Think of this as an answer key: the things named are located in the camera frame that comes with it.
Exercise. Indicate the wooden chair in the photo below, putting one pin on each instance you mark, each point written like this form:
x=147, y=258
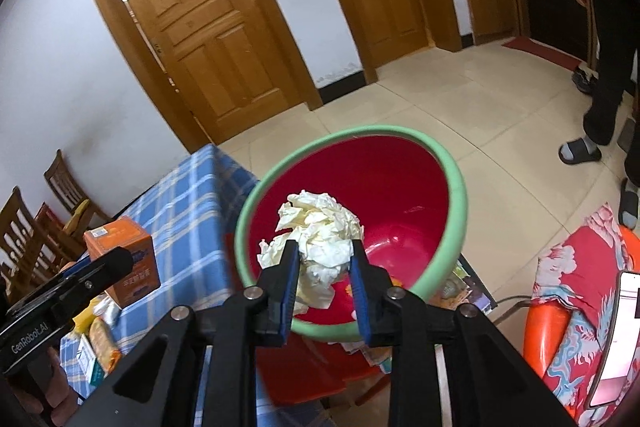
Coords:
x=20, y=232
x=62, y=184

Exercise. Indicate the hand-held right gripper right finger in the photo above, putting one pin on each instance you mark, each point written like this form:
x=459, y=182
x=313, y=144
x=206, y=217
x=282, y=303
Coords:
x=361, y=297

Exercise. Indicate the smartphone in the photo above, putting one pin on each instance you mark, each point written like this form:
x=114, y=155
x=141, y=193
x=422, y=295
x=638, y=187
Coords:
x=617, y=347

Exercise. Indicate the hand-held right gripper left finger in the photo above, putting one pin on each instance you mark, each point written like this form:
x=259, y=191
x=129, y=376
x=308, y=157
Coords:
x=291, y=294

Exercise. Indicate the blue plaid tablecloth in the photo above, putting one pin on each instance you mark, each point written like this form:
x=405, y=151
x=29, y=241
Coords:
x=185, y=207

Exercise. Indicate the white paper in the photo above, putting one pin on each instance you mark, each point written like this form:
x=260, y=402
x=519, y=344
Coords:
x=320, y=232

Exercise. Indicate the small white and teal box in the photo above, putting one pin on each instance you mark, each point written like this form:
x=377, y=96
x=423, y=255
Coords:
x=90, y=364

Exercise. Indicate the red printed cloth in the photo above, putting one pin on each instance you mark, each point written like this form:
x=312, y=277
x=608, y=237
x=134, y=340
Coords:
x=575, y=267

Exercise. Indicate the yellow seat cushion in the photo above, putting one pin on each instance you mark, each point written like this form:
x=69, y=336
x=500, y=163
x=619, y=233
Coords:
x=80, y=213

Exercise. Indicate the red basin with green rim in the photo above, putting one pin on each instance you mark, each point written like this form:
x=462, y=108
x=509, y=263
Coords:
x=400, y=187

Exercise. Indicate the red plastic stool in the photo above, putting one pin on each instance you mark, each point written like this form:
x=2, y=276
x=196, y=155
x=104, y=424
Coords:
x=305, y=372

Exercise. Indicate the wide wooden panel door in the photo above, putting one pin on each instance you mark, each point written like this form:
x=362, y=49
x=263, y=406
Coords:
x=200, y=7

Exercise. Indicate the red door mat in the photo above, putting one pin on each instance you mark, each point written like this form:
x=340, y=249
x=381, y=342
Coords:
x=540, y=49

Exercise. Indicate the person's left hand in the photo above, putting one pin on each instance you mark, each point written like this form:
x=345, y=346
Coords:
x=59, y=384

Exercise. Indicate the orange plastic chair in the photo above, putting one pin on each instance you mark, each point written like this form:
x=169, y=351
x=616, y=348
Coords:
x=542, y=322

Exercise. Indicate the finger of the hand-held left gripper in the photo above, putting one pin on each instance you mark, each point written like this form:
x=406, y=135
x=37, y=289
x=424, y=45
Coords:
x=80, y=264
x=102, y=267

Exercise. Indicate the orange cardboard box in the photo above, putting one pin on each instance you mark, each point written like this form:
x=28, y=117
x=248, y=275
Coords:
x=135, y=257

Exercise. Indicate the yellow snack packet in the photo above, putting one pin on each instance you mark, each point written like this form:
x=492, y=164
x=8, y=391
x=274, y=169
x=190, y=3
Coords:
x=87, y=314

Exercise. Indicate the colourful printed magazines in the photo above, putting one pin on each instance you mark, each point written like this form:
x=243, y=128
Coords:
x=465, y=289

